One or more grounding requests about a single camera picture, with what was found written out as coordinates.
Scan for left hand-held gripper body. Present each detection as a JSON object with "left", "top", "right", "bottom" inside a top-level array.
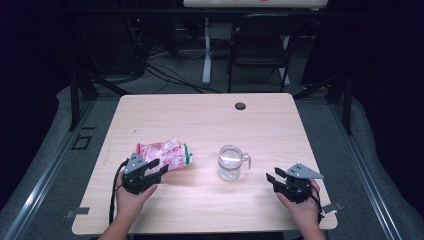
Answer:
[{"left": 121, "top": 152, "right": 161, "bottom": 196}]

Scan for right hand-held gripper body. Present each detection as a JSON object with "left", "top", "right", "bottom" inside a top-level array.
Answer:
[{"left": 279, "top": 162, "right": 324, "bottom": 203}]

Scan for pink snack bag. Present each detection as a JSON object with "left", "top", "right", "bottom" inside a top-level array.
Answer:
[{"left": 135, "top": 138, "right": 194, "bottom": 173}]

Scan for clear glass jar with lid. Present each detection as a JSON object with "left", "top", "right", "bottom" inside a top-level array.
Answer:
[{"left": 217, "top": 144, "right": 252, "bottom": 182}]

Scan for person's left hand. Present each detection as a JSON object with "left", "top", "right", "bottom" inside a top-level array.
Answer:
[{"left": 114, "top": 171, "right": 158, "bottom": 218}]

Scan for person's right hand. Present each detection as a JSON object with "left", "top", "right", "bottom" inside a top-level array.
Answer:
[{"left": 276, "top": 179, "right": 324, "bottom": 229}]

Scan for grey tape piece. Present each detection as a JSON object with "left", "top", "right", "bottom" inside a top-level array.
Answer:
[
  {"left": 321, "top": 201, "right": 344, "bottom": 215},
  {"left": 64, "top": 207, "right": 91, "bottom": 219}
]

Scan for black metal stand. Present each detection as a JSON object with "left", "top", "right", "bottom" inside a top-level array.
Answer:
[
  {"left": 68, "top": 71, "right": 131, "bottom": 132},
  {"left": 293, "top": 71, "right": 354, "bottom": 136}
]

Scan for white desk leg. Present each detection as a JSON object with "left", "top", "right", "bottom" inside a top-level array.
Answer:
[
  {"left": 281, "top": 34, "right": 291, "bottom": 87},
  {"left": 202, "top": 16, "right": 213, "bottom": 85}
]

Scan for dark equipment with red light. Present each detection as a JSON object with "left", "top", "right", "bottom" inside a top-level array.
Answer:
[{"left": 76, "top": 13, "right": 148, "bottom": 76}]

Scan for black folding chair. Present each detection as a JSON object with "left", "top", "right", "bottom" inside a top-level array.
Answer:
[{"left": 227, "top": 13, "right": 303, "bottom": 94}]

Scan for white background desk top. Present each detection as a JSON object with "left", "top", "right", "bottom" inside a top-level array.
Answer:
[{"left": 183, "top": 0, "right": 329, "bottom": 9}]

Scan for right hand-held gripper black cable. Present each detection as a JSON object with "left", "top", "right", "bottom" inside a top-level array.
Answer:
[{"left": 299, "top": 181, "right": 325, "bottom": 224}]

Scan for hand-held gripper black cable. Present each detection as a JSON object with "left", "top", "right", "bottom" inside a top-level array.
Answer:
[
  {"left": 108, "top": 159, "right": 129, "bottom": 225},
  {"left": 299, "top": 181, "right": 325, "bottom": 224}
]

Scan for left hand-held gripper black cable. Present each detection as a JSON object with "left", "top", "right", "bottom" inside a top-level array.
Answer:
[{"left": 108, "top": 159, "right": 129, "bottom": 225}]

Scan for aluminium floor rail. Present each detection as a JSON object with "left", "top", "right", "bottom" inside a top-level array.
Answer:
[
  {"left": 3, "top": 99, "right": 96, "bottom": 240},
  {"left": 328, "top": 99, "right": 403, "bottom": 240}
]

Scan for black floor cables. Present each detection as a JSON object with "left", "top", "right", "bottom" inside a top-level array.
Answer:
[{"left": 144, "top": 63, "right": 223, "bottom": 95}]

